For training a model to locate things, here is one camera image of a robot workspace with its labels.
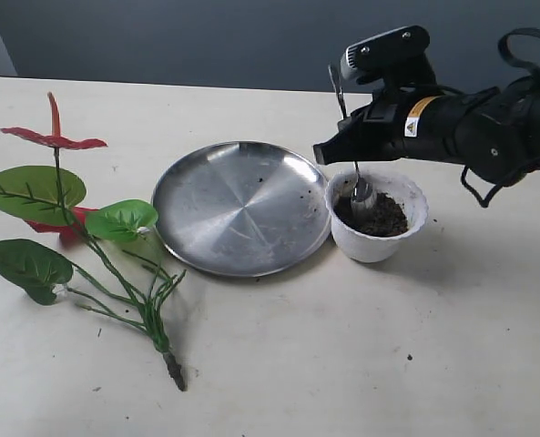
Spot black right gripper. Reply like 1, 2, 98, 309
312, 93, 468, 165

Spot small metal spoon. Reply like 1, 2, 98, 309
328, 63, 377, 219

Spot artificial red anthurium plant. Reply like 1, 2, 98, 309
0, 92, 188, 391

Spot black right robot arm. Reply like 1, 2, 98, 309
313, 77, 540, 186

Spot dark soil in pot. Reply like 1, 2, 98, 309
334, 193, 409, 238

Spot white scalloped plastic pot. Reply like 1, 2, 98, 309
324, 168, 429, 263

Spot round stainless steel plate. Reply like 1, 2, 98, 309
151, 140, 331, 278

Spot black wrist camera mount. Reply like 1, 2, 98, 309
340, 25, 437, 89

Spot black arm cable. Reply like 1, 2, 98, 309
459, 27, 540, 209

